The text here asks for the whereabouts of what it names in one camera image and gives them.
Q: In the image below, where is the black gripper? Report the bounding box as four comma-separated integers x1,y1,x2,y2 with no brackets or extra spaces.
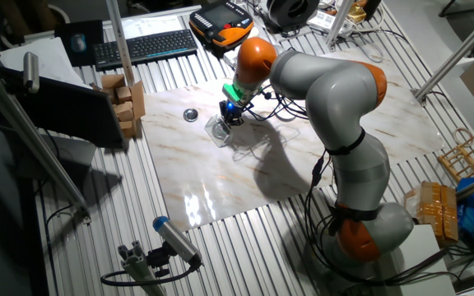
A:
219,99,246,127

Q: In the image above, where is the clear plastic box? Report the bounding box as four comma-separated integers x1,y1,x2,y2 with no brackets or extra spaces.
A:
203,113,234,148

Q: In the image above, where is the marble pattern mat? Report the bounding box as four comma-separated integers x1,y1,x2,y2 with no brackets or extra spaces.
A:
140,47,446,232

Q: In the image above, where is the orange and black teach pendant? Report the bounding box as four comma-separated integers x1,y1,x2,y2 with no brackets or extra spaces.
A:
188,0,255,49

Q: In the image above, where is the small brown cardboard box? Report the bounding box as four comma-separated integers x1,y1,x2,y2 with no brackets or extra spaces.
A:
113,101,134,123
115,86,133,104
100,73,126,90
119,119,137,139

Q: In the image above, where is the black computer keyboard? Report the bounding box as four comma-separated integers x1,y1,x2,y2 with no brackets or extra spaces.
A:
93,28,199,72

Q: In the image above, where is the printed paper sheet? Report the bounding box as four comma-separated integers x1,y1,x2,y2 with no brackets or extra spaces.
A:
121,15,184,40

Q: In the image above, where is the white power strip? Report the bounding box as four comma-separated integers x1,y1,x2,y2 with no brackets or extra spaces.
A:
306,10,353,38

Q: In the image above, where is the gold foil packet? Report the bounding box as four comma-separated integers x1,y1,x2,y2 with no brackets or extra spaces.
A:
346,2,368,24

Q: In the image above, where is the grey monitor base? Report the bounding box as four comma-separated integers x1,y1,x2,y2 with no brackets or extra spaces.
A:
14,133,98,182

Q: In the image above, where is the black flat monitor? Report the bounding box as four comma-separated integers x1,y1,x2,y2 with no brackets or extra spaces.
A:
0,65,126,150

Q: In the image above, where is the black mouse pad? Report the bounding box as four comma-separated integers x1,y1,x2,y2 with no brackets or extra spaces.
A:
54,19,105,67

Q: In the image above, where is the grey computer mouse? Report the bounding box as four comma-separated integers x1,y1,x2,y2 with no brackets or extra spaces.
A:
71,33,87,53

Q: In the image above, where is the aluminium profile stub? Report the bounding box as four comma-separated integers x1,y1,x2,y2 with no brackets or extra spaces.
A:
117,240,168,296

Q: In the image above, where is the white paper stack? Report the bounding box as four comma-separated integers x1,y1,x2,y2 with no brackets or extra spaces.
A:
0,36,92,90

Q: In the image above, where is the yellow wrapped package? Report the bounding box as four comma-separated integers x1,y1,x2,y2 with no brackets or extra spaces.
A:
404,180,460,247

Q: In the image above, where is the wooden dish rack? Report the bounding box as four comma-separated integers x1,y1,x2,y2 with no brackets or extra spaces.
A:
437,127,474,184

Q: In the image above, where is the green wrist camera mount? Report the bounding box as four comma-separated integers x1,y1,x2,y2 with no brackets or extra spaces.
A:
221,81,249,106

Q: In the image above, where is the silver camera with blue cap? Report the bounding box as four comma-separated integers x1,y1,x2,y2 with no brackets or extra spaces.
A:
152,215,203,266

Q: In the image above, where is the tall aluminium profile post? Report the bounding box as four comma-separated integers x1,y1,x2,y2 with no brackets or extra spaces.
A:
105,0,136,87

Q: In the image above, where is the slim aluminium post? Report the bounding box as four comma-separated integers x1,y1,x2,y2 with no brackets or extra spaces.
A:
325,0,356,46

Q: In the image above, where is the black camera clamp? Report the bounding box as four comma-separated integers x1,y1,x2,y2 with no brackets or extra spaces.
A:
146,242,176,279

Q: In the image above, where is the white cable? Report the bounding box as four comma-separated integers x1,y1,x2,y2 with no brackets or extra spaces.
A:
343,24,386,63

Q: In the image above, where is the black camera cable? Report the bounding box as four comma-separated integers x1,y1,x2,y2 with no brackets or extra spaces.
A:
100,262,201,288

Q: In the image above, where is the long aluminium camera bar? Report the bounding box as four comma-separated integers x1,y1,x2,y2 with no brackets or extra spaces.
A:
0,57,92,225

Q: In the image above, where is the silver depth camera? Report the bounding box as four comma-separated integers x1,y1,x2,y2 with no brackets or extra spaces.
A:
22,51,40,95

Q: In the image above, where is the slanted aluminium frame bar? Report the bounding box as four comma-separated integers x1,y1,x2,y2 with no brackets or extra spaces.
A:
413,2,474,104

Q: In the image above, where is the white pedestal box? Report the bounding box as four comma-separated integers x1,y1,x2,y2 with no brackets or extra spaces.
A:
379,224,458,296

